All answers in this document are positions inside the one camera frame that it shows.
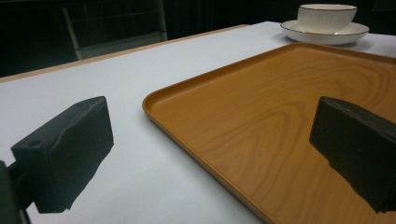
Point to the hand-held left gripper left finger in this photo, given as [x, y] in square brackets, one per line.
[65, 152]

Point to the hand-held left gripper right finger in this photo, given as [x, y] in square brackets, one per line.
[358, 146]

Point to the wooden tray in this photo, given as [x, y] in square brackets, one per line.
[264, 124]

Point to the white plate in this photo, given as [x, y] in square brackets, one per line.
[323, 34]

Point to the white bowl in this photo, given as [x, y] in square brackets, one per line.
[326, 18]

